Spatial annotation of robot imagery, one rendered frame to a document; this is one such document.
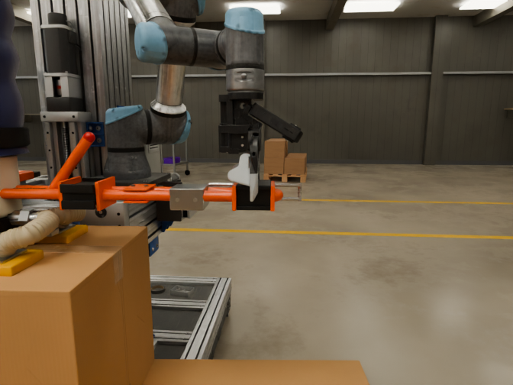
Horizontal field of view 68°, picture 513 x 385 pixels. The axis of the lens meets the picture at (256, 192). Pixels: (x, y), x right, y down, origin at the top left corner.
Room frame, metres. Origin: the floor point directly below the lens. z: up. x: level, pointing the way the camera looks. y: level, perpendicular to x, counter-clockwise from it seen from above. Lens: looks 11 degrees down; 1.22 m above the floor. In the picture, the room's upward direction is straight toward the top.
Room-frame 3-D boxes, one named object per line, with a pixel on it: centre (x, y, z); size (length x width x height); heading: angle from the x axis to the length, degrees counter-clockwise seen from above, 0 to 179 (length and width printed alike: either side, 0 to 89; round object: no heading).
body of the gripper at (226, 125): (0.77, 0.03, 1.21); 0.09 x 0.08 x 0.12; 88
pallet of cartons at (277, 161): (8.28, -0.67, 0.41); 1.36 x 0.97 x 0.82; 176
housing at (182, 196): (0.78, 0.14, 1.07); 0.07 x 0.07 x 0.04; 88
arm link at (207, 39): (0.86, 0.09, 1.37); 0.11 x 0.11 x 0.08; 28
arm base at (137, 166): (1.25, 0.43, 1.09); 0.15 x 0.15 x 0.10
